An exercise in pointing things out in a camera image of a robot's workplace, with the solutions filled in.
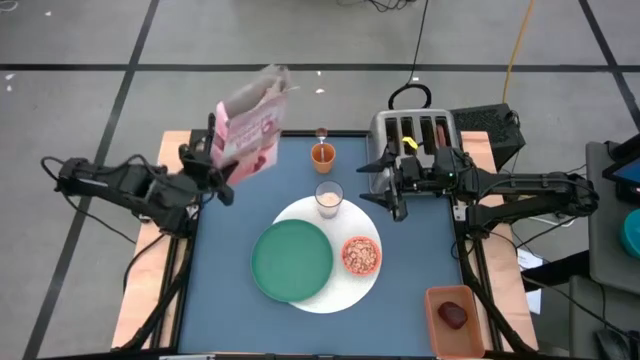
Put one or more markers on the dark tablet screen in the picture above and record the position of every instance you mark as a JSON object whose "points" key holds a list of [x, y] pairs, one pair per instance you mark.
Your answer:
{"points": [[627, 172]]}

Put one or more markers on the pale cereal rings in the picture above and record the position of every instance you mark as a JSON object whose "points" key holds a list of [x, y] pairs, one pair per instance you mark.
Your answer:
{"points": [[361, 256]]}

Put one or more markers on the black vented equipment box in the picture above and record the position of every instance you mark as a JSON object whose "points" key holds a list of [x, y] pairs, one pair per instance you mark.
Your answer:
{"points": [[485, 122]]}

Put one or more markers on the white round woven placemat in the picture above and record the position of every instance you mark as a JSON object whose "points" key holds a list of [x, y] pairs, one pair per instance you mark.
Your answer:
{"points": [[350, 295]]}

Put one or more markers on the blue patterned bowl orange inside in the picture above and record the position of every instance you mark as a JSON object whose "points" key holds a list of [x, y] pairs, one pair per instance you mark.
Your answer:
{"points": [[345, 270]]}

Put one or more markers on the dark red apple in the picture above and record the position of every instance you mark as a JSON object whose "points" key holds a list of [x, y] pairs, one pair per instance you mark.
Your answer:
{"points": [[452, 315]]}

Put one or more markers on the wooden table side board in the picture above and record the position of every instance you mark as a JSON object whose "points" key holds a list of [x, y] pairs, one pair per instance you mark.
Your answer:
{"points": [[145, 260], [502, 265]]}

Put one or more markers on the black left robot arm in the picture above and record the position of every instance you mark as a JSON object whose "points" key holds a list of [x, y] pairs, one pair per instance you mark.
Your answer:
{"points": [[130, 187]]}

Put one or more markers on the silver four-slot toaster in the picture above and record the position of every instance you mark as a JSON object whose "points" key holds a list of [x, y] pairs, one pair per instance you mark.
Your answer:
{"points": [[382, 120]]}

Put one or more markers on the grey side desk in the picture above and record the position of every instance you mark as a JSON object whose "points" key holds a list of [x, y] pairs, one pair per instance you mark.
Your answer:
{"points": [[607, 240]]}

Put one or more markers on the black table frame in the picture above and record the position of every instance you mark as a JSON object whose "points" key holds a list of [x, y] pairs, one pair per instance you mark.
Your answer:
{"points": [[340, 133]]}

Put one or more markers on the orange rectangular tray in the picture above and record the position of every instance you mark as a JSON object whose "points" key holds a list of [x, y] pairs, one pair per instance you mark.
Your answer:
{"points": [[465, 345]]}

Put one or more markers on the small spoon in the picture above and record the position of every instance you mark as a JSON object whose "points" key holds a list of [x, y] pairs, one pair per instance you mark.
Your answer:
{"points": [[322, 150]]}

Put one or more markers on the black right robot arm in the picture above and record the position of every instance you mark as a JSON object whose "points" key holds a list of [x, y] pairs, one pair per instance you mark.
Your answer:
{"points": [[535, 190]]}

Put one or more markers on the clear drinking glass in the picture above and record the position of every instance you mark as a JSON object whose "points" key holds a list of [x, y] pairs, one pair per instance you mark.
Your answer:
{"points": [[329, 200]]}

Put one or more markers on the orange cup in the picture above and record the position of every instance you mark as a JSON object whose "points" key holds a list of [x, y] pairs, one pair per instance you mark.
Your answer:
{"points": [[323, 165]]}

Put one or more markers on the green round plate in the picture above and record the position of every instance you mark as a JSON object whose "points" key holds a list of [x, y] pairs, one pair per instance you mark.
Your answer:
{"points": [[292, 260]]}

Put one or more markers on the teal round object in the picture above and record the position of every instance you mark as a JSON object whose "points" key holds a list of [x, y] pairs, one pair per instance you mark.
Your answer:
{"points": [[632, 235]]}

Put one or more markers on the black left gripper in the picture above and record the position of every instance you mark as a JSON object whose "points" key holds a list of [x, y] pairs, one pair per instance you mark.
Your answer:
{"points": [[200, 172]]}

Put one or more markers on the grey furniture block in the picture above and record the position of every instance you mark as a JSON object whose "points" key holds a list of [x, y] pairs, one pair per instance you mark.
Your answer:
{"points": [[585, 320]]}

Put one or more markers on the brown toast slice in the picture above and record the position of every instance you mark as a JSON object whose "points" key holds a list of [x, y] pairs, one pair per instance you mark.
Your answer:
{"points": [[440, 136]]}

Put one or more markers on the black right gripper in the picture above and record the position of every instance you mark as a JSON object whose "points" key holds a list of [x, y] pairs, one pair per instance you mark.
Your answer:
{"points": [[435, 172]]}

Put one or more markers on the pink strawberry cereal box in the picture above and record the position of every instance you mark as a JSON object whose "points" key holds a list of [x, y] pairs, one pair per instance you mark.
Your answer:
{"points": [[250, 130]]}

